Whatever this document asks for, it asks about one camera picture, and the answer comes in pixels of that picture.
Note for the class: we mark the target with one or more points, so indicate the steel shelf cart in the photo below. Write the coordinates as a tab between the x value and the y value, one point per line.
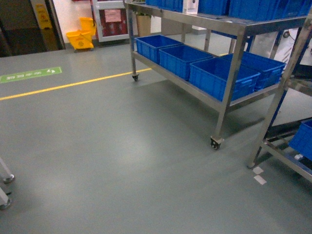
239	28

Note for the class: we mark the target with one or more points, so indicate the blue bin on cart middle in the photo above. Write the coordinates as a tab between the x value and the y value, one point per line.
177	59

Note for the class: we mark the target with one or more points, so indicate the blue bin on cart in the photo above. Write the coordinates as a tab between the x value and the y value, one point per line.
149	46
211	76
270	70
177	59

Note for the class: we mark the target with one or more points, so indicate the blue bin on cart near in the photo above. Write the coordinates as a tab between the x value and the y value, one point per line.
211	76

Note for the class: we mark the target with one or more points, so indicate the blue bin on cart far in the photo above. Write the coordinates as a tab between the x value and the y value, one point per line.
149	46

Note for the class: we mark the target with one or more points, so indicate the yellow mop bucket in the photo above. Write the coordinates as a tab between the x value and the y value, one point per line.
82	39

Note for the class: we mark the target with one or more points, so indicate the red fire cabinet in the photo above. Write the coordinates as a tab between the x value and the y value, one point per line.
111	20

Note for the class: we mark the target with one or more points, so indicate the blue bin on cart rear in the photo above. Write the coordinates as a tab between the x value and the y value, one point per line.
270	70

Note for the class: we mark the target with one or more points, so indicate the yellow wet floor sign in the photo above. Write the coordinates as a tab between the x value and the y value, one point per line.
46	27

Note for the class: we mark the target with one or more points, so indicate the blue bin on rack lower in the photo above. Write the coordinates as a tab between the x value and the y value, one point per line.
302	140

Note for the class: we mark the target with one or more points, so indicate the white round conveyor table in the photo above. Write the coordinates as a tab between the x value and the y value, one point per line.
6	177

